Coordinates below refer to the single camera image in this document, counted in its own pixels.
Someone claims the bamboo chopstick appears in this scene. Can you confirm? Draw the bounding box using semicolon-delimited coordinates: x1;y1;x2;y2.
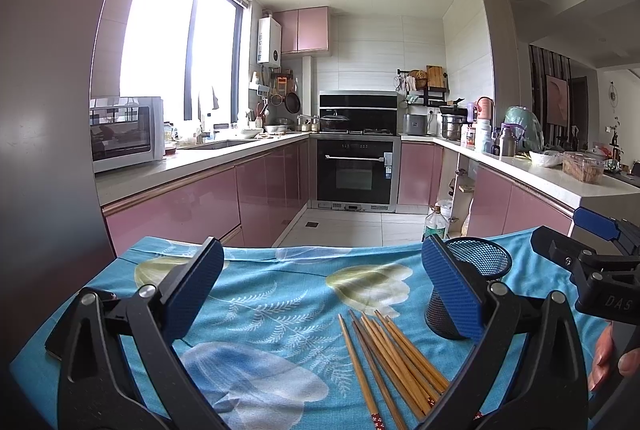
368;317;440;408
356;316;426;420
383;315;452;391
337;314;385;430
375;311;449;396
360;315;431;414
349;312;408;430

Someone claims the kitchen window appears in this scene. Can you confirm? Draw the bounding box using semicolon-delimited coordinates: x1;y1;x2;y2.
119;0;246;124

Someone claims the person's right hand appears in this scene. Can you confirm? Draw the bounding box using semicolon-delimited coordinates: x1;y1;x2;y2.
588;324;640;392

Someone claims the clear food container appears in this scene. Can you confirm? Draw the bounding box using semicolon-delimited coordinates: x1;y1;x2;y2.
562;151;604;184

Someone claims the black mesh utensil holder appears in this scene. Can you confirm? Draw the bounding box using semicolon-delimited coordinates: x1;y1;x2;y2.
421;235;512;343

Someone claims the blue floral tablecloth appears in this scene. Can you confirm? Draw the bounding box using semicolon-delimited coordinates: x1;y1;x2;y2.
10;229;606;429

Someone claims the cooking oil bottle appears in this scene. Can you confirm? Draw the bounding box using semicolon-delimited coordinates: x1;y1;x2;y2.
423;205;449;240

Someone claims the white microwave oven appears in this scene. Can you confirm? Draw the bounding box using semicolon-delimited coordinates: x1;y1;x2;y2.
89;96;165;174

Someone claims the stainless steel pot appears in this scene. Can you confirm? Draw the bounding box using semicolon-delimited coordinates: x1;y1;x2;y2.
440;115;466;142

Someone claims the black built-in oven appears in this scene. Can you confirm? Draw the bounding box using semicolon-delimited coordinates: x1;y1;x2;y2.
312;134;400;213

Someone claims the black frying pan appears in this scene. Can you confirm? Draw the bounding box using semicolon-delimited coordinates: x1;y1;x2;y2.
284;78;302;115

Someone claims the white water heater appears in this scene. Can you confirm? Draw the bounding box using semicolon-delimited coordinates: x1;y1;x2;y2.
257;16;281;68

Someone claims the pink upper cabinet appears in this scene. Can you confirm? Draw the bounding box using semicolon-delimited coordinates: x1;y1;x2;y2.
273;6;331;55

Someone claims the black wall shelf rack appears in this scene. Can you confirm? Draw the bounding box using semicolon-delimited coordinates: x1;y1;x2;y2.
395;66;449;108

